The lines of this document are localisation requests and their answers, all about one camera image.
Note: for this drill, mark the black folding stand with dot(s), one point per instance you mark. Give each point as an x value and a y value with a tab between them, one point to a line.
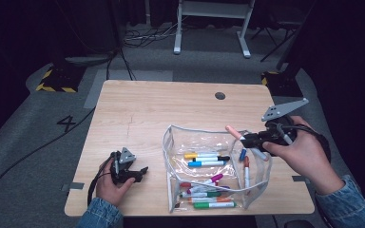
278	46

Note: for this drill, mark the purple marker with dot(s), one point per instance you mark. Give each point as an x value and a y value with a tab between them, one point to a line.
190	191

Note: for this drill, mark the clear plastic pouch white trim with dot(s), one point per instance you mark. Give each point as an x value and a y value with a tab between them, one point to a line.
183	142

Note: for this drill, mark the pink marker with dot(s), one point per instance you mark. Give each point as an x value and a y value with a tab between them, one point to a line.
233	129

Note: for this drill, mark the black marker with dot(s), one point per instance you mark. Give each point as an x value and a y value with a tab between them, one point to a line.
224	158

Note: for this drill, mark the dark green marker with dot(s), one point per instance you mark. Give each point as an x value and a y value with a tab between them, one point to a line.
214	194

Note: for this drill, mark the grey tape piece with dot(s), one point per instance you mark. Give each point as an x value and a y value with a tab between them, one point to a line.
76	186
299	179

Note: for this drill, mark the dark round table grommet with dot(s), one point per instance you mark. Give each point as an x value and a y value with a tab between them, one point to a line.
220	96

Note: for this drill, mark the person's left hand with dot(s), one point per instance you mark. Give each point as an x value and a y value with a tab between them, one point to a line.
107	190

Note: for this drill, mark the bright green marker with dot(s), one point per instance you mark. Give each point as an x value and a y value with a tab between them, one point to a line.
202	205

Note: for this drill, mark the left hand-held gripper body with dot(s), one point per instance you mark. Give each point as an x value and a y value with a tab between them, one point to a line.
126	155

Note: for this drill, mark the magenta marker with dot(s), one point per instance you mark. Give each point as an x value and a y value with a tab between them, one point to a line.
218	177

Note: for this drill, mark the red marker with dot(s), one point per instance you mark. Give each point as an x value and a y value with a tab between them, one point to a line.
185	184

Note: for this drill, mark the yellow marker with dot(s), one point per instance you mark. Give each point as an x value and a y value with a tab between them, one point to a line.
190	155

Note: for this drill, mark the orange marker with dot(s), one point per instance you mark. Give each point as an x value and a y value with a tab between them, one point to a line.
225	199

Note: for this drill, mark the red-orange marker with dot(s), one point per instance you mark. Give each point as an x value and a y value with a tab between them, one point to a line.
246	161

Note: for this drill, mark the light blue marker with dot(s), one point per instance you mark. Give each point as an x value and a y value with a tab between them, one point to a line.
195	163

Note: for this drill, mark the white desk frame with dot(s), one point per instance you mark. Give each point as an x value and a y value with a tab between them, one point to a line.
215	9

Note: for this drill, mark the black yellow striped stand base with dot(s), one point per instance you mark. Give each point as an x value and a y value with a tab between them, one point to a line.
65	77
283	85

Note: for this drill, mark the person's right hand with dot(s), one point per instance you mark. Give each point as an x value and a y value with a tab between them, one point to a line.
304	155

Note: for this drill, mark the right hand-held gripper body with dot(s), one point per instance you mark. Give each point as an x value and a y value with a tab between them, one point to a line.
278	110

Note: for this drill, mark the dark blue marker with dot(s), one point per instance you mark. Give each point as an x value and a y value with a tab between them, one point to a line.
242	155

